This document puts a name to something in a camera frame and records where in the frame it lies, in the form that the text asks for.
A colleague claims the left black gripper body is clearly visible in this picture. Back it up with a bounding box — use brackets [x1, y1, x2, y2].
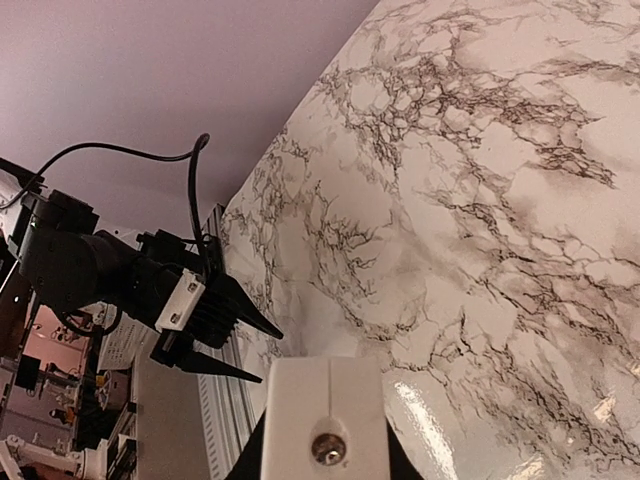
[119, 242, 245, 368]

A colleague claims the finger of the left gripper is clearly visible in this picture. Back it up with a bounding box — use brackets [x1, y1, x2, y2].
[219, 273, 284, 340]
[172, 345, 262, 383]

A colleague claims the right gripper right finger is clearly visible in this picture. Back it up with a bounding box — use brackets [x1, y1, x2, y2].
[386, 421, 423, 480]

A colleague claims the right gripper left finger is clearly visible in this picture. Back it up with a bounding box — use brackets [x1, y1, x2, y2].
[227, 414, 265, 480]

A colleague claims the white remote control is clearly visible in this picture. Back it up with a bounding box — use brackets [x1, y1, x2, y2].
[261, 357, 391, 479]

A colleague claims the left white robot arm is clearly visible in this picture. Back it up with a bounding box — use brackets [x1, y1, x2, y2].
[1, 160, 283, 383]

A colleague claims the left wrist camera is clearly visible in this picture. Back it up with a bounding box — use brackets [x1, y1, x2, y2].
[154, 269, 206, 333]

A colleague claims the aluminium front rail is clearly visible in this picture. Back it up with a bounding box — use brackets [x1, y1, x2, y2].
[198, 204, 255, 479]

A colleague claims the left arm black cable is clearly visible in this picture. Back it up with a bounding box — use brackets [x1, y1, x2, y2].
[0, 132, 211, 281]

